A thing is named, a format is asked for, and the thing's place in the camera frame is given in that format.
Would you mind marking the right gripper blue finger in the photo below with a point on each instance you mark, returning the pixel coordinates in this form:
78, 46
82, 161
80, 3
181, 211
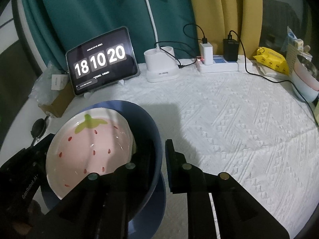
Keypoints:
174, 163

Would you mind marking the large dark blue bowl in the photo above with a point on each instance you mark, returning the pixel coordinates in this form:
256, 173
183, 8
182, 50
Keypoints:
103, 205

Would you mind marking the light blue plate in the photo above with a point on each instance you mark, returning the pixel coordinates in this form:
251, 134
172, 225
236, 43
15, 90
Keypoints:
146, 223

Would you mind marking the pink strawberry bowl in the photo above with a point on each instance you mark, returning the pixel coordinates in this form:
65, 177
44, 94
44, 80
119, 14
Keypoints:
97, 140

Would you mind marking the white textured tablecloth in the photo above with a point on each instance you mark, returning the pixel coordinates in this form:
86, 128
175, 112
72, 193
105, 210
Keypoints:
255, 130

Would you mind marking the cardboard box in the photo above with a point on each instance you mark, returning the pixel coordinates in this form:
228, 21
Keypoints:
57, 108

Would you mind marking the small white box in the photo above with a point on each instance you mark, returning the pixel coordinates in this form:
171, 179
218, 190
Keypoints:
59, 81

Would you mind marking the white desk lamp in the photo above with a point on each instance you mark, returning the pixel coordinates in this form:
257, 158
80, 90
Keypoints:
160, 62

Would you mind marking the white power strip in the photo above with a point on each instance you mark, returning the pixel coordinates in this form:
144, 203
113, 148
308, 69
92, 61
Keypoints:
221, 65

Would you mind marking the white charger adapter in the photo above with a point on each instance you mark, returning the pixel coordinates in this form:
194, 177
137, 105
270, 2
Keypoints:
206, 50

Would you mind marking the tablet showing clock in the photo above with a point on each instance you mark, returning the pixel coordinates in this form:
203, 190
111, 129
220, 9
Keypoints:
100, 61

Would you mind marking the black charger adapter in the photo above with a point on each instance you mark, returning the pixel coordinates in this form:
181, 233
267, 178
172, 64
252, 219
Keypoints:
230, 50

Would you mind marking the yellow wipes packet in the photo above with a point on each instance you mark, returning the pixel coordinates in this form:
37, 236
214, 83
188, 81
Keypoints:
272, 60

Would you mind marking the light blue bowl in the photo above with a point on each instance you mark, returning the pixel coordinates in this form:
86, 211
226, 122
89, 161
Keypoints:
302, 90

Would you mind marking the pink steel-lined bowl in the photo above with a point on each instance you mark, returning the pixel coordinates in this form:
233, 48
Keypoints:
306, 71

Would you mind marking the white storage basket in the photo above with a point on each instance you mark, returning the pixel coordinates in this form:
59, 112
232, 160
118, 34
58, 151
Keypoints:
293, 47

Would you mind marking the teal curtain left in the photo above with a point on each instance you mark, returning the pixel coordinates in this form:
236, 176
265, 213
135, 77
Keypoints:
57, 26

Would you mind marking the yellow curtain left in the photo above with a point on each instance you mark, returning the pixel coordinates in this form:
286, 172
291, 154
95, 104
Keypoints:
218, 17

